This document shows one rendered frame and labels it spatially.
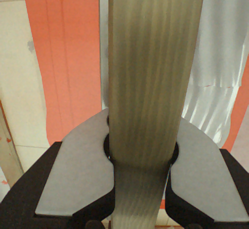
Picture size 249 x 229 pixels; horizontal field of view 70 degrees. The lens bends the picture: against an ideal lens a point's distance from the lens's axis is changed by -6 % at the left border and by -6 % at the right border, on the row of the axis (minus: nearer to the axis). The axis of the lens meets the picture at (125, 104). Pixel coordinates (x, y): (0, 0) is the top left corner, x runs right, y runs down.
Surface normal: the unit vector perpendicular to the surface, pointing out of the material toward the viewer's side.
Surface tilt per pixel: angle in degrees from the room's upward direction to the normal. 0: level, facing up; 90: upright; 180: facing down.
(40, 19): 0
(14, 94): 0
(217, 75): 33
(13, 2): 0
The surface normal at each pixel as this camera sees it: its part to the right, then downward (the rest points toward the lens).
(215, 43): -0.49, 0.46
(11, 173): 1.00, 0.04
